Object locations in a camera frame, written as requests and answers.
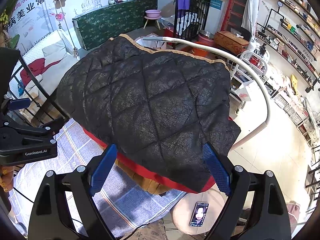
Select white paper bag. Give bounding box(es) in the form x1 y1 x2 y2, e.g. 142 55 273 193
228 81 253 103

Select smartphone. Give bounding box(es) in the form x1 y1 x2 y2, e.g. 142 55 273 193
189 201 210 228

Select red padded jacket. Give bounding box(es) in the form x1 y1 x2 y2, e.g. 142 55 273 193
82 127 217 193

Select black iron railing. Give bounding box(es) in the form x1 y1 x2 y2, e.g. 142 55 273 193
10 54 71 127

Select white curved pipe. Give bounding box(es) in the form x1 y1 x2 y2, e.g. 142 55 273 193
142 36 272 151

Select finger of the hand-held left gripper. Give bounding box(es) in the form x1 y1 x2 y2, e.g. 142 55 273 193
32 116 65 142
0 97 31 120

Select white hanging apron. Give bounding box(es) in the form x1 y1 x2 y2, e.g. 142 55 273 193
241 0 261 33

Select pink basin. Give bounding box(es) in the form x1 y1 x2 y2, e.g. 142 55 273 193
145 9 162 20

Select white swing sofa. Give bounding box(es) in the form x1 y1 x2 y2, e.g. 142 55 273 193
10 29 78 101

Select black metal rack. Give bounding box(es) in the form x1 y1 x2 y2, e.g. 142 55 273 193
174 0 210 46

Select black cable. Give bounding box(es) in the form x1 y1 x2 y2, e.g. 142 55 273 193
124 219 177 237

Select red door frame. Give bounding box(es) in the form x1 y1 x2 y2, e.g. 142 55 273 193
221 0 261 33

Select large lettered wall poster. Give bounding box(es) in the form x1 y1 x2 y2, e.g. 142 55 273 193
5 0 122 55

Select floral cushion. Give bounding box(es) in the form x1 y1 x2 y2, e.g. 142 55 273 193
129 223 166 240

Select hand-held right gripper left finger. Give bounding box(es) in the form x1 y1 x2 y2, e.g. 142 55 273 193
29 144 118 240

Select green patterned counter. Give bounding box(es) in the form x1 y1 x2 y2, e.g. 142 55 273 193
72 0 158 51

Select row of white baskets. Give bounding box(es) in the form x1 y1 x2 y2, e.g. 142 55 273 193
273 89 308 126

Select black quilted fur-trimmed jacket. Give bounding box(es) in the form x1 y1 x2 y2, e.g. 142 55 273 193
56 34 242 193

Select brown folded cloth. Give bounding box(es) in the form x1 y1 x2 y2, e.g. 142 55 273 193
114 159 181 196

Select swing rope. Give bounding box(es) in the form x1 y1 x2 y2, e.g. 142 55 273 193
53 0 81 61

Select white metal cart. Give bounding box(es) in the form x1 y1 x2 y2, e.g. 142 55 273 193
229 50 271 113

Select red bucket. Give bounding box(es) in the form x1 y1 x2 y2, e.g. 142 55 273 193
197 34 216 48

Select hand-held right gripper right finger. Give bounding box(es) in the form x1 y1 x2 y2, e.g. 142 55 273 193
202 142 292 240

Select person's left hand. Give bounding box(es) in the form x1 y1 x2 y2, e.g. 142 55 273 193
0 165 17 193

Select round beige stool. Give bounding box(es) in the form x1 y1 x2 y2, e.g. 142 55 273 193
172 188 236 236

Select blue plaid bedsheet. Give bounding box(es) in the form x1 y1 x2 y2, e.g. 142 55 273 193
10 119 188 238

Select wall shelves of books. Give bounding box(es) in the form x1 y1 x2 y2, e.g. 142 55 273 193
255 0 320 92

